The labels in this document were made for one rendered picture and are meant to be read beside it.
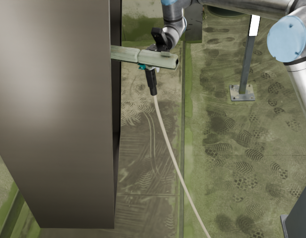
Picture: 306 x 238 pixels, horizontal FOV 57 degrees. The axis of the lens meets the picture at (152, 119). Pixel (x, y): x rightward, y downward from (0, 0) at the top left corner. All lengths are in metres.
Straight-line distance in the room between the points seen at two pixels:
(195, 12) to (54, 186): 2.33
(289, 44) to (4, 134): 0.84
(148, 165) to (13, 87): 1.49
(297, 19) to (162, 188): 1.42
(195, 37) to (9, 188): 2.25
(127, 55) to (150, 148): 1.19
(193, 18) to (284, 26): 2.21
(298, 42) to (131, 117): 1.75
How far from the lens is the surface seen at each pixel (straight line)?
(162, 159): 2.12
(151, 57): 1.08
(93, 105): 0.74
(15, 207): 2.18
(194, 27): 3.12
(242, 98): 2.58
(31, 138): 0.90
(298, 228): 1.78
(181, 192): 1.98
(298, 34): 0.89
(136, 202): 1.98
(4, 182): 2.15
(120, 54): 1.14
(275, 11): 1.10
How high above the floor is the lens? 1.81
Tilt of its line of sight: 48 degrees down
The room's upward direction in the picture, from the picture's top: 10 degrees counter-clockwise
